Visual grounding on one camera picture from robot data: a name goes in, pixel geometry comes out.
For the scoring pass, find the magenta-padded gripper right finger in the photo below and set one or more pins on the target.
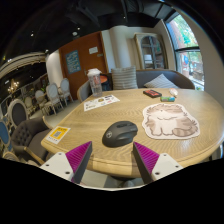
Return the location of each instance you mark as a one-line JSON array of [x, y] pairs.
[[146, 156]]

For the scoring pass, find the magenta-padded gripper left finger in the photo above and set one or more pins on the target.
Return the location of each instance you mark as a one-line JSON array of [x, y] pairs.
[[77, 157]]

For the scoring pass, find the black computer mouse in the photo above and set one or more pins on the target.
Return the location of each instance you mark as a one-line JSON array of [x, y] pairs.
[[119, 133]]

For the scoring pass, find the cat-shaped mouse pad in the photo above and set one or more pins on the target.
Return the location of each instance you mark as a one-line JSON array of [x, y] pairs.
[[170, 121]]

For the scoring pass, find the yellow square sticker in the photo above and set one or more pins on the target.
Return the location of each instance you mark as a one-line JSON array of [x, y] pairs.
[[57, 134]]

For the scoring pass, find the dark tufted armchair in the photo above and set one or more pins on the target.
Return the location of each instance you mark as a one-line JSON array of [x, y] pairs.
[[28, 136]]

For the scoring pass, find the white printed sticker sheet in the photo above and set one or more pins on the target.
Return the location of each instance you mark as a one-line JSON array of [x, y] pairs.
[[101, 102]]

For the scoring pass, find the small green packet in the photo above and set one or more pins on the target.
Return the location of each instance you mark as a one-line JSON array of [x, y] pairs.
[[167, 99]]

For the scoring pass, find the black and red box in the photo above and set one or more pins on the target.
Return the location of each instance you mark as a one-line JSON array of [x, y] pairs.
[[152, 93]]

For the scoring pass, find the group of white chairs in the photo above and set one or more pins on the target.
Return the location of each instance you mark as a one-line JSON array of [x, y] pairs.
[[51, 93]]

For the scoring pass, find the small white tube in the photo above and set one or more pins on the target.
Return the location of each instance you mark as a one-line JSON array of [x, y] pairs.
[[173, 92]]

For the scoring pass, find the striped grey cushion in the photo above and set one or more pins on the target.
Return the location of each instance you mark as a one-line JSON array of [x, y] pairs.
[[161, 82]]

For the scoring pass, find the clear bottle with white lid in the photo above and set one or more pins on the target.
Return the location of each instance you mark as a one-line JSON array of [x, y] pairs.
[[95, 83]]

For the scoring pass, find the black bag with orange top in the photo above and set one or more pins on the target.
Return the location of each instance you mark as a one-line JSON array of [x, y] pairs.
[[105, 83]]

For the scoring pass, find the striped square cushion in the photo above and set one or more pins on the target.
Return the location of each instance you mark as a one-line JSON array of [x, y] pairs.
[[124, 78]]

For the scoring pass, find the grey curved sofa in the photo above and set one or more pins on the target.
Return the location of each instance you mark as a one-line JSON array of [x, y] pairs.
[[181, 80]]

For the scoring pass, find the brown wooden door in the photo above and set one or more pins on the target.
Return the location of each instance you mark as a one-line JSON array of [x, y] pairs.
[[86, 65]]

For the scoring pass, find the chandelier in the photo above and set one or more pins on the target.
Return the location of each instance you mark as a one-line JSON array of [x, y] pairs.
[[13, 87]]

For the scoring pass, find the blue poster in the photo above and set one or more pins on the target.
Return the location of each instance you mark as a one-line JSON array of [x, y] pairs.
[[73, 62]]

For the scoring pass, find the arched glass-door cabinet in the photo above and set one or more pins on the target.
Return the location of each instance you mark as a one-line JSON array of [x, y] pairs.
[[151, 51]]

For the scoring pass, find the white door sign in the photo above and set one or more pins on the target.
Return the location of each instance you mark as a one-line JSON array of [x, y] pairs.
[[93, 50]]

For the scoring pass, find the large window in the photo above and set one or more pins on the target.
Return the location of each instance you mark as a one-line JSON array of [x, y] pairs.
[[186, 43]]

